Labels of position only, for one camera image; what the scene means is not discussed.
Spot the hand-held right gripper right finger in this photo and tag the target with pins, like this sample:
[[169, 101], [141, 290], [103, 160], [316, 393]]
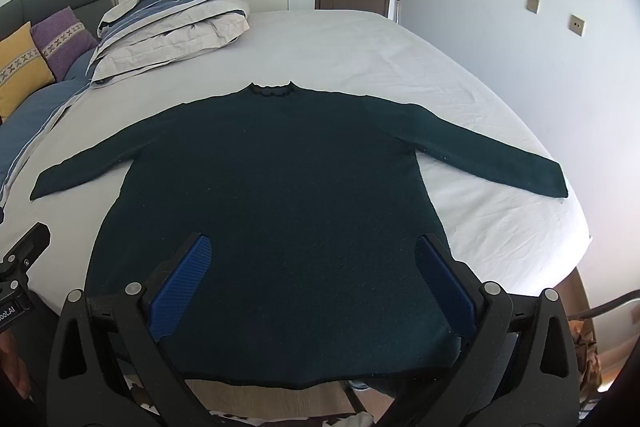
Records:
[[442, 282]]

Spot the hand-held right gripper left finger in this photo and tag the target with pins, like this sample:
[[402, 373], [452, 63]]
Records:
[[186, 279]]

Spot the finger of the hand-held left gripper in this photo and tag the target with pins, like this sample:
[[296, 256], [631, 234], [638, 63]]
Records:
[[31, 244]]

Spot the dark green sweater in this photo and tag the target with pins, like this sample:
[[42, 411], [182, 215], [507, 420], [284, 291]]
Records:
[[280, 187]]

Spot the blue pillow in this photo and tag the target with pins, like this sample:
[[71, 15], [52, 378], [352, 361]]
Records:
[[35, 112]]

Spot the yellow patterned pillow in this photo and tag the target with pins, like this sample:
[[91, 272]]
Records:
[[17, 67]]

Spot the purple patterned pillow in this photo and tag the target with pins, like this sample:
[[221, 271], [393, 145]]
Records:
[[62, 37]]

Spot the bed with white sheet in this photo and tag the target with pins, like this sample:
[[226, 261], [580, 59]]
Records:
[[350, 47]]

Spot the folded beige blue duvet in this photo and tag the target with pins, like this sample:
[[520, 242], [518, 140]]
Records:
[[170, 22]]

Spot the gold wall socket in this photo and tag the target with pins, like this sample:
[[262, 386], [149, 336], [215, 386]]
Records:
[[577, 25]]

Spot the gold wall switch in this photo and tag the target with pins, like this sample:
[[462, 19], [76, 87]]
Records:
[[533, 5]]

